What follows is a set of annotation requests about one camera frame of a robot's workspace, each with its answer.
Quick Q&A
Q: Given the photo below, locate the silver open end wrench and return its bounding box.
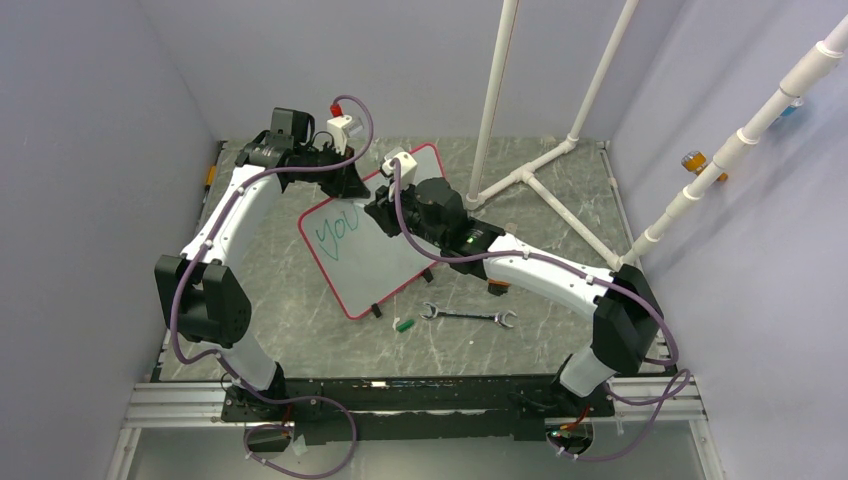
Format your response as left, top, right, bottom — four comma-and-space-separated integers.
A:
419, 302, 518, 329

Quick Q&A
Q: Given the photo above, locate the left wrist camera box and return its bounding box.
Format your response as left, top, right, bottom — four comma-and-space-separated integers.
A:
326, 114, 364, 156

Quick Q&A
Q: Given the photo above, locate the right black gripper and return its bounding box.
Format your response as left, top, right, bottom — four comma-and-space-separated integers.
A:
366, 176, 447, 249

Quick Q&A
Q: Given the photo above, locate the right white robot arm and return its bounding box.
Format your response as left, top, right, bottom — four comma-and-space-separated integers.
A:
364, 177, 670, 415

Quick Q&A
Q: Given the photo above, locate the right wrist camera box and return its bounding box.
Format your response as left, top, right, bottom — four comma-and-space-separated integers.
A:
379, 147, 418, 200

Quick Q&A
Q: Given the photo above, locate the orange wall knob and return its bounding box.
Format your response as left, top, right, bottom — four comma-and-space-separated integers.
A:
681, 151, 707, 176

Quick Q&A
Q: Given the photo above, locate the green marker cap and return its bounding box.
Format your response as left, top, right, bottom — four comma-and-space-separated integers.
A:
395, 319, 415, 332

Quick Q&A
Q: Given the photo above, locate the white pvc pipe frame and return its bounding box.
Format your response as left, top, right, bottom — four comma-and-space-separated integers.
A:
464, 0, 848, 276

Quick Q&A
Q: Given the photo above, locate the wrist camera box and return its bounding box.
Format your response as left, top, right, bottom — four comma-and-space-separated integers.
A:
379, 147, 418, 200
326, 114, 364, 156

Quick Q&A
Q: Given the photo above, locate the blue wall knob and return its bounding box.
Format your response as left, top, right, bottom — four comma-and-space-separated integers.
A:
780, 97, 804, 118

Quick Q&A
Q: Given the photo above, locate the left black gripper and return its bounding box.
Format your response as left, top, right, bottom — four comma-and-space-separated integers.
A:
296, 142, 369, 200

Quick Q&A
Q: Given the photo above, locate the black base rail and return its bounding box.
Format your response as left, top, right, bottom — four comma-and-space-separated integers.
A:
221, 374, 615, 446

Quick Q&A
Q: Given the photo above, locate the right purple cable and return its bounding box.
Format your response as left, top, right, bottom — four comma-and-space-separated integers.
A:
390, 158, 694, 465

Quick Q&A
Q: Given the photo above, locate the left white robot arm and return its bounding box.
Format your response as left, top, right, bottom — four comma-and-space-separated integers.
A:
154, 104, 373, 420

